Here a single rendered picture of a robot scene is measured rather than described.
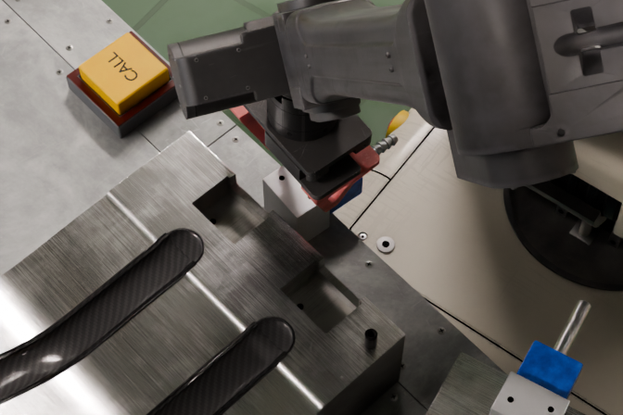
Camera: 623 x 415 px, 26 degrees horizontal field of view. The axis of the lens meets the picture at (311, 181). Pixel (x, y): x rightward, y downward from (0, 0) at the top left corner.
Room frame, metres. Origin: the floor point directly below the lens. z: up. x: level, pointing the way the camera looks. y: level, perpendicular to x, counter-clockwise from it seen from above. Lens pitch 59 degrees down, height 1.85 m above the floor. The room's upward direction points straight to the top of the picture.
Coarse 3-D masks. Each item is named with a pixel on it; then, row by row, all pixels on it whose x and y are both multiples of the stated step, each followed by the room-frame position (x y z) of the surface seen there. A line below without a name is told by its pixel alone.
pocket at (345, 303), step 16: (304, 272) 0.50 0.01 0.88; (320, 272) 0.51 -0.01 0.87; (288, 288) 0.49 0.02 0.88; (304, 288) 0.50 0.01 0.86; (320, 288) 0.50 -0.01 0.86; (336, 288) 0.49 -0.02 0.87; (304, 304) 0.48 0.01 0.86; (320, 304) 0.48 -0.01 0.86; (336, 304) 0.48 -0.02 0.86; (352, 304) 0.48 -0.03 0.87; (320, 320) 0.47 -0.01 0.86; (336, 320) 0.47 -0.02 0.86
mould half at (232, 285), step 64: (128, 192) 0.57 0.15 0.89; (192, 192) 0.57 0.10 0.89; (64, 256) 0.52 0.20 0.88; (128, 256) 0.52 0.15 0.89; (256, 256) 0.51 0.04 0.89; (320, 256) 0.51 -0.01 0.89; (0, 320) 0.46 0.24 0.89; (192, 320) 0.46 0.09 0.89; (256, 320) 0.46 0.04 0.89; (384, 320) 0.46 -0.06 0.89; (64, 384) 0.40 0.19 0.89; (128, 384) 0.41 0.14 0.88; (256, 384) 0.40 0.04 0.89; (320, 384) 0.40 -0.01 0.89; (384, 384) 0.43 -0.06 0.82
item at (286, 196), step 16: (384, 144) 0.66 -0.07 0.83; (272, 176) 0.61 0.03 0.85; (288, 176) 0.61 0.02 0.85; (272, 192) 0.60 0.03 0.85; (288, 192) 0.59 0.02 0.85; (352, 192) 0.61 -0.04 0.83; (272, 208) 0.60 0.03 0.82; (288, 208) 0.58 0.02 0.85; (304, 208) 0.58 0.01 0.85; (320, 208) 0.58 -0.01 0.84; (336, 208) 0.60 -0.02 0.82; (304, 224) 0.57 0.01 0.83; (320, 224) 0.58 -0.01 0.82
